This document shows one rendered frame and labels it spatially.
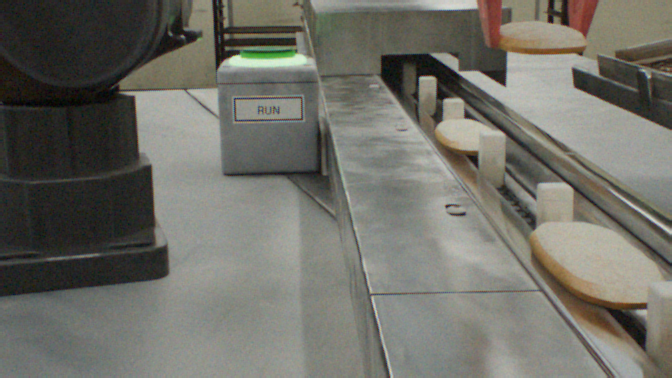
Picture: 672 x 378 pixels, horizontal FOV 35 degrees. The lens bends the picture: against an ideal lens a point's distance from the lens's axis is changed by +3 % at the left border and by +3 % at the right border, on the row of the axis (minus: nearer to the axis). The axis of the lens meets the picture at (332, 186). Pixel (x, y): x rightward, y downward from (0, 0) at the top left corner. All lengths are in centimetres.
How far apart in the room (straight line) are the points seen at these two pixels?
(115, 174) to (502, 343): 27
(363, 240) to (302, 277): 10
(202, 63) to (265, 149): 685
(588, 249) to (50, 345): 21
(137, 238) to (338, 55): 48
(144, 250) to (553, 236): 19
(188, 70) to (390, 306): 728
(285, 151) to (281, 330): 31
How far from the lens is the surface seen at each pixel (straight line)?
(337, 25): 96
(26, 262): 49
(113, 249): 50
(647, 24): 794
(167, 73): 760
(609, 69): 71
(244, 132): 72
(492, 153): 59
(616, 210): 48
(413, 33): 97
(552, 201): 45
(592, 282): 37
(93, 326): 45
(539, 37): 48
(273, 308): 45
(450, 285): 34
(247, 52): 74
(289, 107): 72
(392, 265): 36
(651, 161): 78
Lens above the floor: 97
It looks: 12 degrees down
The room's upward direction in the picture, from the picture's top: 1 degrees counter-clockwise
